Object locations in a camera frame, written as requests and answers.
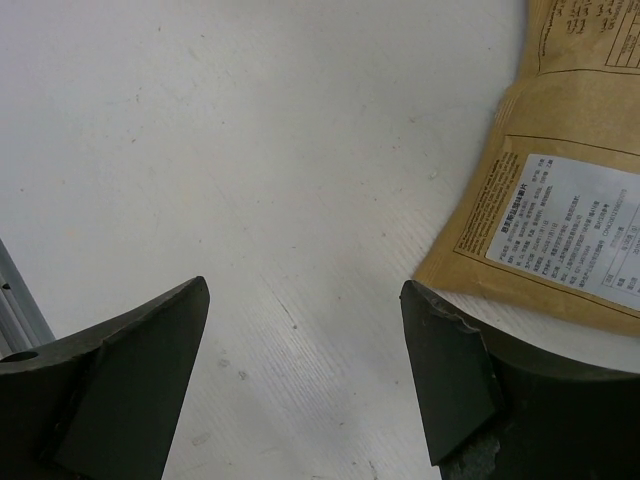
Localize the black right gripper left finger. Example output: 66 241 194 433
1 276 209 480

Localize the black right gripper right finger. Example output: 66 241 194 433
400 280 639 479

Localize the large brown kraft snack bag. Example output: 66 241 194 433
414 0 639 336

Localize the aluminium front rail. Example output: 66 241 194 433
0 242 55 358

